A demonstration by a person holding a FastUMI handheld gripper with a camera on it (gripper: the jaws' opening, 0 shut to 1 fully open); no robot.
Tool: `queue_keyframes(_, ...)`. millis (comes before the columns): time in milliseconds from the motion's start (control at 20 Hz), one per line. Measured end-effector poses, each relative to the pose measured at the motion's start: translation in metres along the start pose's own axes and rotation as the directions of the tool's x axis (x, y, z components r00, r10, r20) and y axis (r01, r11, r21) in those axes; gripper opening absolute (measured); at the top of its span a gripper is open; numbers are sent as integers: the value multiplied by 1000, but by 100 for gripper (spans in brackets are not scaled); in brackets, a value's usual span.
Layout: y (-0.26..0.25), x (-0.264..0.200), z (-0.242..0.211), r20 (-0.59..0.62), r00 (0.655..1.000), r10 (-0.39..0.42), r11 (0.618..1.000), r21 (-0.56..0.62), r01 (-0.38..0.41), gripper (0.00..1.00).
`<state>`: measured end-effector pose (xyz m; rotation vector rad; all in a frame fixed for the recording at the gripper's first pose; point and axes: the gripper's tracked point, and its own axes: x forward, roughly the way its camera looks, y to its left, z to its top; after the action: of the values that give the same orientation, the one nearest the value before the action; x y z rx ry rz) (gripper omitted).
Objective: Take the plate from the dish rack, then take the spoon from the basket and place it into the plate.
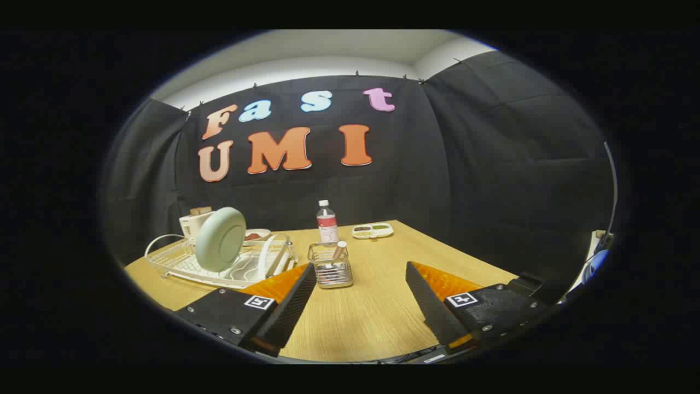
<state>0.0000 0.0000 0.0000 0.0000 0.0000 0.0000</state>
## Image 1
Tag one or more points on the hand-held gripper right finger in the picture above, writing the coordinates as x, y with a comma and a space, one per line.
432, 309

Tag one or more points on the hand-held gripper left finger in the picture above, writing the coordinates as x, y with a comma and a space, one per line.
290, 306

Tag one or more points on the pale green plate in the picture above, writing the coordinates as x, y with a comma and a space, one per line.
221, 239

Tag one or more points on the small white dish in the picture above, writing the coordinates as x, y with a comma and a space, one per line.
264, 233

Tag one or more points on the red label water bottle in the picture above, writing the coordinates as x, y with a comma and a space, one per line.
327, 224

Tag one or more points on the white divided food tray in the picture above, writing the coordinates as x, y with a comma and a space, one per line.
372, 231

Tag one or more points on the black boxy object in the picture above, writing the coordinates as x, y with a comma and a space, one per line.
528, 284

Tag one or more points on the white toaster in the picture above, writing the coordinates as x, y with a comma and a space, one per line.
188, 224

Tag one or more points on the black backdrop cloth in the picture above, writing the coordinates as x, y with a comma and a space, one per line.
410, 180

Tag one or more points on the bread slice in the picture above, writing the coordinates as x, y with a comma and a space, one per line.
200, 210

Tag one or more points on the blue round object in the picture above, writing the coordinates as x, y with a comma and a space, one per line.
595, 264

